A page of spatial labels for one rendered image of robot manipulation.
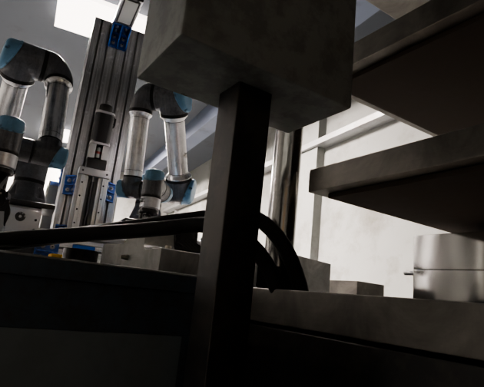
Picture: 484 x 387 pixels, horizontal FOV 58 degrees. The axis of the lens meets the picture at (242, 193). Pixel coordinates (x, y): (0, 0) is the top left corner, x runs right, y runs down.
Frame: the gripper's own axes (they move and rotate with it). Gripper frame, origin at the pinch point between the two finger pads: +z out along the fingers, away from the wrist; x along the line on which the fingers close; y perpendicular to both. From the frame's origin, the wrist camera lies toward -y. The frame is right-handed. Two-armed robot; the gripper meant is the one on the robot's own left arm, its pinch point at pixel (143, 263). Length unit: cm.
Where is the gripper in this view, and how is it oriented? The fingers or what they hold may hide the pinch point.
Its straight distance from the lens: 164.1
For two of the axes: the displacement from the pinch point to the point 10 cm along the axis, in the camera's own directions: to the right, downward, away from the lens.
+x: -7.4, -2.3, -6.3
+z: -1.0, 9.7, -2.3
